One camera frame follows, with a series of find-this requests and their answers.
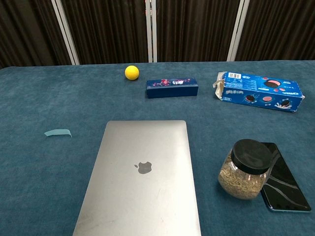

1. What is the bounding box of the light blue paper strip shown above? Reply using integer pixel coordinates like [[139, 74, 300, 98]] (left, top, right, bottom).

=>
[[44, 129, 73, 138]]

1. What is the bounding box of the silver closed laptop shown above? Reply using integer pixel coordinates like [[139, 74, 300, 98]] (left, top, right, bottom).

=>
[[72, 120, 202, 236]]

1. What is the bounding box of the dark blue long box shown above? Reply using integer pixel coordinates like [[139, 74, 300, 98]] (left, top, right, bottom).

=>
[[146, 78, 199, 99]]

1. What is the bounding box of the yellow ball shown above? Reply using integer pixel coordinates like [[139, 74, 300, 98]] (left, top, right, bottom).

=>
[[125, 65, 140, 81]]

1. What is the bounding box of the dark pleated screen panel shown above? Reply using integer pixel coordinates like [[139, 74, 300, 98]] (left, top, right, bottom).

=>
[[152, 0, 246, 62], [226, 0, 315, 61], [55, 0, 154, 65], [0, 0, 81, 69]]

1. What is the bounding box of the grain jar with black lid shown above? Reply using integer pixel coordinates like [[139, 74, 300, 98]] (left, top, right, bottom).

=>
[[218, 139, 274, 200]]

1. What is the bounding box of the blue Oreo cookie box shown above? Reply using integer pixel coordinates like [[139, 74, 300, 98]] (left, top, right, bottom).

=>
[[212, 71, 305, 114]]

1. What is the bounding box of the blue felt table cloth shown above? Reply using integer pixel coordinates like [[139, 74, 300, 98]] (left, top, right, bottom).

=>
[[0, 59, 315, 236]]

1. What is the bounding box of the black smartphone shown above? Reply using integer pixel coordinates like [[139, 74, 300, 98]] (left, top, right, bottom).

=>
[[260, 142, 312, 212]]

